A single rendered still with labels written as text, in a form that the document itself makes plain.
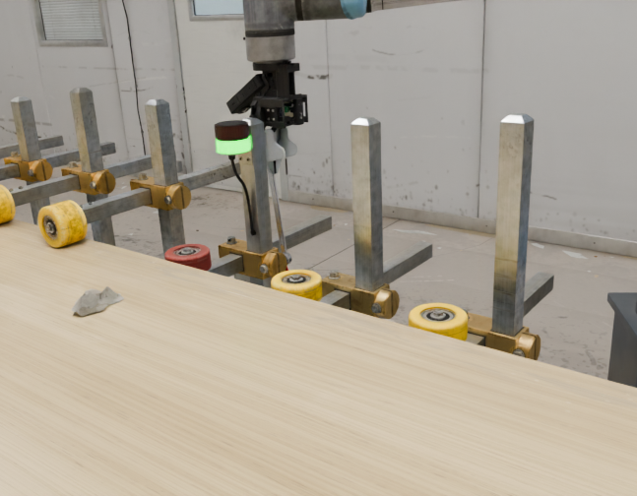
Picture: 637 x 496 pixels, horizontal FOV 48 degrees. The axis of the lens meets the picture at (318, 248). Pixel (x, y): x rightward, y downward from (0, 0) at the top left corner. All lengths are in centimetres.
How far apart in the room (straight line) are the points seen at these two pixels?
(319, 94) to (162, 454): 387
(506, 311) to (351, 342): 27
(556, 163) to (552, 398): 310
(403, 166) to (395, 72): 55
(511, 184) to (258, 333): 40
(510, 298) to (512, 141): 23
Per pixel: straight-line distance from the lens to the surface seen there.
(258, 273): 135
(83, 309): 109
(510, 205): 103
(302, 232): 150
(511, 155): 102
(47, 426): 85
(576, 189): 388
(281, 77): 132
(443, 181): 416
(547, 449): 75
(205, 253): 126
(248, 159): 129
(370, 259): 118
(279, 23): 131
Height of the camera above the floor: 133
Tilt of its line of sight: 20 degrees down
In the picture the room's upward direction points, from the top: 3 degrees counter-clockwise
